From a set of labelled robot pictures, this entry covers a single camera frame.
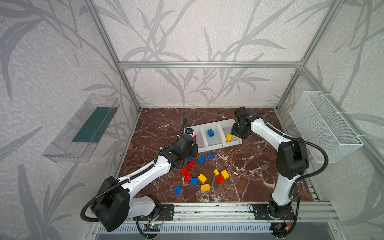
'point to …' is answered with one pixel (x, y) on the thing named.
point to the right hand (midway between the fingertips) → (234, 129)
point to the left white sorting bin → (201, 142)
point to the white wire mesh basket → (316, 119)
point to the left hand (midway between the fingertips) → (197, 142)
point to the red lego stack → (184, 171)
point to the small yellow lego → (216, 172)
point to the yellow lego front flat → (205, 187)
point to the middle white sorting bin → (216, 141)
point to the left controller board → (152, 227)
